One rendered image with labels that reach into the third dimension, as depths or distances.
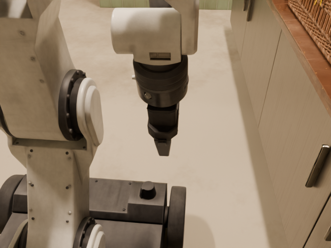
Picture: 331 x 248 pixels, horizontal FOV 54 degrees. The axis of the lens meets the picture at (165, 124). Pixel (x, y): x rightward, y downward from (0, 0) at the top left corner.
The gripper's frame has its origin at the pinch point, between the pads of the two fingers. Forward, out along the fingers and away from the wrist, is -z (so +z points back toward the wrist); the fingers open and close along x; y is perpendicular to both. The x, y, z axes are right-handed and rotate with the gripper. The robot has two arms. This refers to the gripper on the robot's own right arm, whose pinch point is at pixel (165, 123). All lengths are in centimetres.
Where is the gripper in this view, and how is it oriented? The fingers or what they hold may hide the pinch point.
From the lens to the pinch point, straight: 65.3
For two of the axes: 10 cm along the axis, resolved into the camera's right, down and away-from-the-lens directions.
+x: 0.8, -8.1, 5.8
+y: -10.0, -0.3, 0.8
